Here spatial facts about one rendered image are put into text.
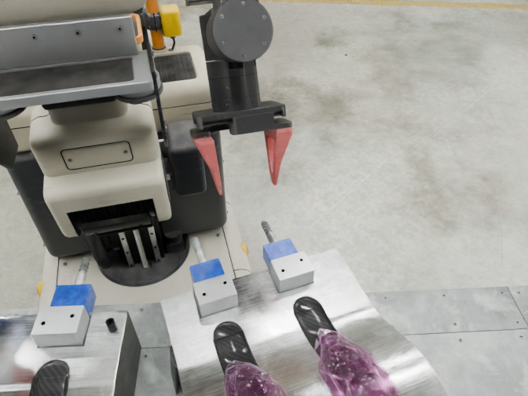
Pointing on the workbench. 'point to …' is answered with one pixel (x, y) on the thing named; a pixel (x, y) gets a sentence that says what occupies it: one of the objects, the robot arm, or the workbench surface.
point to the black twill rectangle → (174, 369)
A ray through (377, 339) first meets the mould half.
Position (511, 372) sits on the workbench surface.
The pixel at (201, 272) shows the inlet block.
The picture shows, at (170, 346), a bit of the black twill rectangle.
